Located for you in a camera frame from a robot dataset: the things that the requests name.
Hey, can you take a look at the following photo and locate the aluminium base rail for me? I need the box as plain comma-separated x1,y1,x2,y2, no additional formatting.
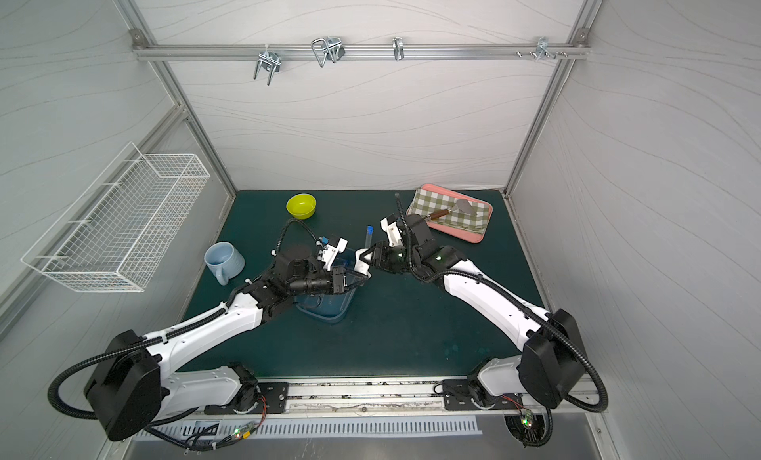
201,373,608,416

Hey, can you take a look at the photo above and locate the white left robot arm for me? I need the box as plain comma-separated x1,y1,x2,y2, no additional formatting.
47,238,370,440

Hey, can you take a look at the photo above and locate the white slotted cable duct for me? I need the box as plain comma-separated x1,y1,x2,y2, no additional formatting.
157,416,483,441

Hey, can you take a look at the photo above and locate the clear test tube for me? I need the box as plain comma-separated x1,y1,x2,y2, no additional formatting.
363,225,374,278

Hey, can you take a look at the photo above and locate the white wire basket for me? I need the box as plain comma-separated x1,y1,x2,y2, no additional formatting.
21,143,210,294

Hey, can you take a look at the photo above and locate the metal clamp hook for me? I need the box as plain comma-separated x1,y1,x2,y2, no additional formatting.
310,36,346,68

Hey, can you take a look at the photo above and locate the spatula with wooden handle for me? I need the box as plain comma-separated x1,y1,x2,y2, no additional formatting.
425,199,476,220

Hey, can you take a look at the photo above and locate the small metal ring hook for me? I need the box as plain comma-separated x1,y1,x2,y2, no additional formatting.
392,37,404,62

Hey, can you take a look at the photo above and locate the aluminium top rail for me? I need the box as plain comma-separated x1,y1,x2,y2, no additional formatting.
133,41,592,62

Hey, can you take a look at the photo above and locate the light blue ribbed mug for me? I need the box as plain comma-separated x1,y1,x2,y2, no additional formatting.
203,241,245,286

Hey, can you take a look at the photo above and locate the yellow-green plastic bowl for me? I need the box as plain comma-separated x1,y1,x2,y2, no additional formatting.
287,194,317,220

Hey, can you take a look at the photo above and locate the metal bracket hook right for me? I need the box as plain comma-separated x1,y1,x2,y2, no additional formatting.
515,37,567,61

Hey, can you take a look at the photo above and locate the green checkered cloth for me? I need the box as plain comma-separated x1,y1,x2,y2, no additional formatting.
408,187,493,234

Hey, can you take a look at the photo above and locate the black cooling fan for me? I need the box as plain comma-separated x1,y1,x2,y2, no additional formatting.
505,412,554,448

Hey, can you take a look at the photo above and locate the metal U-bolt hook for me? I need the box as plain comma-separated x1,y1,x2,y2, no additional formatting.
253,48,281,86

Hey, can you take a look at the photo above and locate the pink tray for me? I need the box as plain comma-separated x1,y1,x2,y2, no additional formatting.
406,183,495,244

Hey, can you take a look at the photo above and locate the blue translucent plastic container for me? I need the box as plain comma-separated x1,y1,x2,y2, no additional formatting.
294,251,357,324

